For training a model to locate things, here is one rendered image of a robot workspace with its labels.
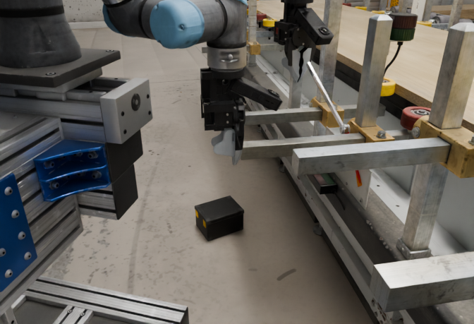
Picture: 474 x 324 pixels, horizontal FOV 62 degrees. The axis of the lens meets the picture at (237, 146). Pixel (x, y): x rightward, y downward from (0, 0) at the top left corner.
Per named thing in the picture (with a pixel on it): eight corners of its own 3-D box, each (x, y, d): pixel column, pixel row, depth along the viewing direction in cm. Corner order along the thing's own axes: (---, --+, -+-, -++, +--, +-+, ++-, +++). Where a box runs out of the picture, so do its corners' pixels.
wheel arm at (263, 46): (202, 55, 197) (202, 46, 195) (201, 54, 200) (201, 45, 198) (286, 51, 204) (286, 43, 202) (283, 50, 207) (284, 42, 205)
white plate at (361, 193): (363, 210, 89) (369, 171, 85) (321, 158, 112) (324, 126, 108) (365, 210, 89) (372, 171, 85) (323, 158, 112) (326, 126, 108)
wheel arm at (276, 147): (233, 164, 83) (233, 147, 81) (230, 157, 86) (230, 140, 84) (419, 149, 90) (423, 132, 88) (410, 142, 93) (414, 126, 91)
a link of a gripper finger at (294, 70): (286, 78, 108) (288, 44, 104) (299, 83, 103) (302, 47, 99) (276, 79, 107) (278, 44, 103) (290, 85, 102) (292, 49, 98)
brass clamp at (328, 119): (323, 128, 108) (325, 111, 106) (307, 111, 120) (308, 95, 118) (344, 127, 109) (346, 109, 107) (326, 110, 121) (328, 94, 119)
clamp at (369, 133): (369, 161, 85) (373, 140, 83) (343, 136, 97) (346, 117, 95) (393, 159, 86) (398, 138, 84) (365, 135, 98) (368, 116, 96)
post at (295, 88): (289, 117, 142) (298, -18, 122) (286, 112, 146) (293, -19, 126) (301, 116, 142) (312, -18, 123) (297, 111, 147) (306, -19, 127)
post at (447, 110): (404, 279, 77) (466, 25, 56) (394, 267, 80) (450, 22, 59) (420, 277, 77) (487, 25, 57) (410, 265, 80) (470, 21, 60)
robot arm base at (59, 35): (-22, 65, 73) (-38, 8, 68) (35, 49, 86) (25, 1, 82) (48, 70, 69) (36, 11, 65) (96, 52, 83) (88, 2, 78)
